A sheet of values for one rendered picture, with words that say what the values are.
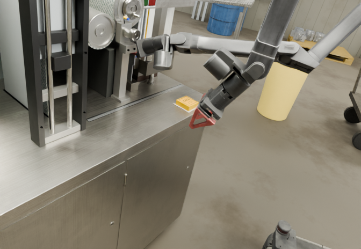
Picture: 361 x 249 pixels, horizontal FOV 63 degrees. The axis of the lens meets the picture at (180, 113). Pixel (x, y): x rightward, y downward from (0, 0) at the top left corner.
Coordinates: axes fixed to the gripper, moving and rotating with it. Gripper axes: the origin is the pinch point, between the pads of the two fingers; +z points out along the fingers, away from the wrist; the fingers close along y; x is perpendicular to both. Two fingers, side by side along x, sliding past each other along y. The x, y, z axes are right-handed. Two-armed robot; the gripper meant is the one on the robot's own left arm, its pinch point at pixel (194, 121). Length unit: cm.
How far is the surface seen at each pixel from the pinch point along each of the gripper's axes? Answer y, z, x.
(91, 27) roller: -13.6, 8.6, -44.3
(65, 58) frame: 8.6, 8.1, -37.9
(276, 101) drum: -226, 46, 86
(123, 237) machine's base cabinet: -3, 69, 18
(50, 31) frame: 11.6, 2.7, -43.5
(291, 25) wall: -658, 23, 108
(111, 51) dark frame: -21.5, 15.2, -36.2
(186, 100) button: -34.2, 15.4, -2.3
